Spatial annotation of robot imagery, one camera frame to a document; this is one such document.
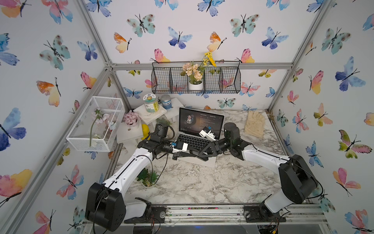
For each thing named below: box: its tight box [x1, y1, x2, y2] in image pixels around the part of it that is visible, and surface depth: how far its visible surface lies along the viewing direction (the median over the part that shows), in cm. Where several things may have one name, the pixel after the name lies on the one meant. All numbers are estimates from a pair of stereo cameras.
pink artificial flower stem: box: [89, 107, 110, 148], surface depth 76 cm
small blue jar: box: [160, 94, 172, 110], surface depth 98 cm
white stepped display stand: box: [116, 98, 182, 144], surface depth 90 cm
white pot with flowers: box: [180, 51, 217, 91], surface depth 85 cm
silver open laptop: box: [176, 107, 225, 169], surface depth 97 cm
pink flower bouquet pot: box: [122, 109, 140, 128], surface depth 84 cm
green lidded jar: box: [142, 93, 160, 114], surface depth 86 cm
